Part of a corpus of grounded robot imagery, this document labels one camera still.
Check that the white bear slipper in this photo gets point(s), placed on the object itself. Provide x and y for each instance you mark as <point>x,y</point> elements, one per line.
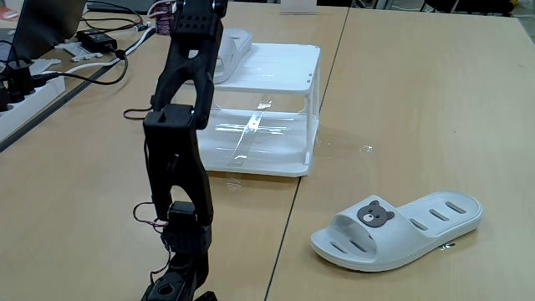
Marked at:
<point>397,242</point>
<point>234,50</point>

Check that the white plastic shelf box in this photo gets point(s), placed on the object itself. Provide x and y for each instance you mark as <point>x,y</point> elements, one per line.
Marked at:
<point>271,67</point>

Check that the white stand base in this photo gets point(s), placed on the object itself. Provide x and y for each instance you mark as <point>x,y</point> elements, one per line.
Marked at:
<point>297,7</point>

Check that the purple drink can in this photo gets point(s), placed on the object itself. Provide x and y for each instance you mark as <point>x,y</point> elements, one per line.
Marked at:
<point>164,23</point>

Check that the black power adapter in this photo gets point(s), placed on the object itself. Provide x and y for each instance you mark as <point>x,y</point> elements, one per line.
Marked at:
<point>97,41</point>

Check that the white printed part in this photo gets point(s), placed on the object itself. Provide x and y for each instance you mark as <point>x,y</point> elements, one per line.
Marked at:
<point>77,51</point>

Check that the white power strip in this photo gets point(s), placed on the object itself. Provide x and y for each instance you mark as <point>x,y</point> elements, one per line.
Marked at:
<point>29,102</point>

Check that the dark laptop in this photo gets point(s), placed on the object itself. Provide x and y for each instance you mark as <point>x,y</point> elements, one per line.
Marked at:
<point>46,25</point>

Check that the black power plug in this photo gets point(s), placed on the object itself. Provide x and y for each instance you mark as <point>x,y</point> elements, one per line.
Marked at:
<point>21,79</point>

